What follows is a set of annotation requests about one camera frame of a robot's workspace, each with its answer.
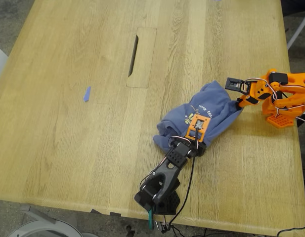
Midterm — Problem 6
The teal table clamp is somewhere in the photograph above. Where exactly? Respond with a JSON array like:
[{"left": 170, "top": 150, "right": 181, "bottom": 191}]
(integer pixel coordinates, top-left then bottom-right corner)
[{"left": 147, "top": 208, "right": 156, "bottom": 231}]

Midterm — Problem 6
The blue printed T-shirt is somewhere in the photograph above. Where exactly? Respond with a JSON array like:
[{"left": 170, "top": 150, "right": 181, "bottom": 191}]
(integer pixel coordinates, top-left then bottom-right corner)
[{"left": 153, "top": 80, "right": 244, "bottom": 153}]

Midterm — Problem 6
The grey metal bar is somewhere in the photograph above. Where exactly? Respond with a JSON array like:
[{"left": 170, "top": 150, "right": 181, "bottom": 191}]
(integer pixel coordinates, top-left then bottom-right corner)
[{"left": 18, "top": 204, "right": 57, "bottom": 225}]

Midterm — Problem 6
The small blue tape piece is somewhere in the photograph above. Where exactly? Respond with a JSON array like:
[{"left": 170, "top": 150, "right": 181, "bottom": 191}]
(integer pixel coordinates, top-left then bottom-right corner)
[{"left": 83, "top": 85, "right": 92, "bottom": 103}]

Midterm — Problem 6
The wooden cable hatch lid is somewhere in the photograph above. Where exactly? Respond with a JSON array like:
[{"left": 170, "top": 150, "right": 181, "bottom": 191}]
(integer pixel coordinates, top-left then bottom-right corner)
[{"left": 126, "top": 27, "right": 158, "bottom": 89}]

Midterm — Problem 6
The black USB cable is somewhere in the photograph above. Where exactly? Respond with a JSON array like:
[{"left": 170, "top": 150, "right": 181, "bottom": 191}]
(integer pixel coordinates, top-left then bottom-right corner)
[{"left": 167, "top": 128, "right": 200, "bottom": 227}]

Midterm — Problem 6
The orange camera mount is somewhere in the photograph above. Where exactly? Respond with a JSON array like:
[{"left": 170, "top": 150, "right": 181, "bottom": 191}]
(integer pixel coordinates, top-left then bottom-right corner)
[{"left": 185, "top": 114, "right": 212, "bottom": 145}]

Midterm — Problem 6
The grey round stool base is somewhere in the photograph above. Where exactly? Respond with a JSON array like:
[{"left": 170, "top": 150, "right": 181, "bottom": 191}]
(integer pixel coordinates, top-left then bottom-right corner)
[{"left": 7, "top": 217, "right": 78, "bottom": 237}]

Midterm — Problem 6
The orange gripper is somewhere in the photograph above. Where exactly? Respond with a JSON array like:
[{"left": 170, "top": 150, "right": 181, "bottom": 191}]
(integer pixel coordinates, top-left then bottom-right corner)
[{"left": 235, "top": 80, "right": 273, "bottom": 110}]

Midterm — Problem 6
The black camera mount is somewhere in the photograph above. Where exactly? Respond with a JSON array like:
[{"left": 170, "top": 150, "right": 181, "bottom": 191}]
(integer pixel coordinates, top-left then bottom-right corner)
[{"left": 224, "top": 77, "right": 246, "bottom": 94}]

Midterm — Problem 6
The white chair leg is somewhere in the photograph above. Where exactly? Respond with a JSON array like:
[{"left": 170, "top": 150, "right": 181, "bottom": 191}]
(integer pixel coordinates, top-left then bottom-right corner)
[{"left": 286, "top": 9, "right": 305, "bottom": 50}]

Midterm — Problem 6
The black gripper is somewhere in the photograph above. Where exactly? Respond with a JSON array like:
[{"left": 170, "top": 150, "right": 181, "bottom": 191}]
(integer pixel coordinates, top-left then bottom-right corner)
[{"left": 188, "top": 140, "right": 208, "bottom": 158}]

